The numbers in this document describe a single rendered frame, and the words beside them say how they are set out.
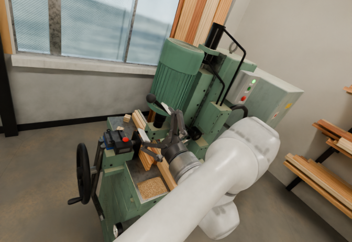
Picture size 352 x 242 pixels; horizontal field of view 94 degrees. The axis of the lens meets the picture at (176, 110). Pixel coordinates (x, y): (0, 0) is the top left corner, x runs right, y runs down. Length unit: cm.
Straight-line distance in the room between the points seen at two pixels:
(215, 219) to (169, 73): 50
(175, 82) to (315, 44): 240
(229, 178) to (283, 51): 276
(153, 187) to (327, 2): 283
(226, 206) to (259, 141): 17
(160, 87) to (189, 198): 54
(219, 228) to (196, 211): 19
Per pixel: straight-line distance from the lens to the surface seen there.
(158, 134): 90
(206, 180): 26
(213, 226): 44
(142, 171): 90
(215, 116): 81
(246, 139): 35
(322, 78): 282
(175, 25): 227
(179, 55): 65
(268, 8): 323
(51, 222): 178
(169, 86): 69
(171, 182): 86
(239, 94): 86
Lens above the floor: 160
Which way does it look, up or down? 29 degrees down
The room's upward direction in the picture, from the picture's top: 22 degrees clockwise
